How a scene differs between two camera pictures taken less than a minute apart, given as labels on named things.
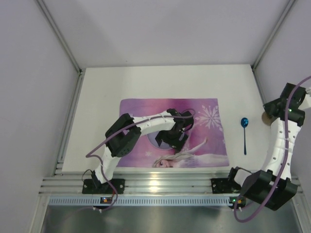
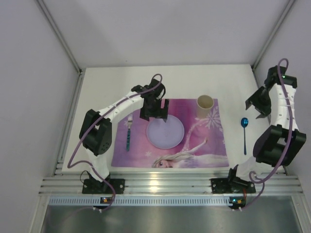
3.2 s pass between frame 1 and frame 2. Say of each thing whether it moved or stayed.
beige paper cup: moved
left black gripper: moved
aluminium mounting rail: stayed
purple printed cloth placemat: stayed
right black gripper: moved
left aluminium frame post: stayed
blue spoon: stayed
